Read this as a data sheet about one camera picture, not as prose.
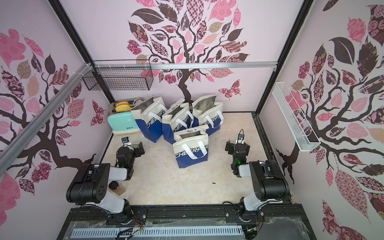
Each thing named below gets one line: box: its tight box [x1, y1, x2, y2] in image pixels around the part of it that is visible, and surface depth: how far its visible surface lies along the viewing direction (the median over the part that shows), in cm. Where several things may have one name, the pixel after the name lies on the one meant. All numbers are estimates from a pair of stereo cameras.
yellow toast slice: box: [115, 103, 131, 113], surface depth 100 cm
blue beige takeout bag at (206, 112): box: [192, 94, 224, 136], surface depth 92 cm
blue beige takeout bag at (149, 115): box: [130, 96, 168, 143], surface depth 94 cm
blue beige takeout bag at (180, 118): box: [162, 98, 195, 145], surface depth 90 cm
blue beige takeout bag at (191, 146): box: [172, 125, 209, 169], surface depth 78 cm
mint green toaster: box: [107, 100, 141, 135], surface depth 100 cm
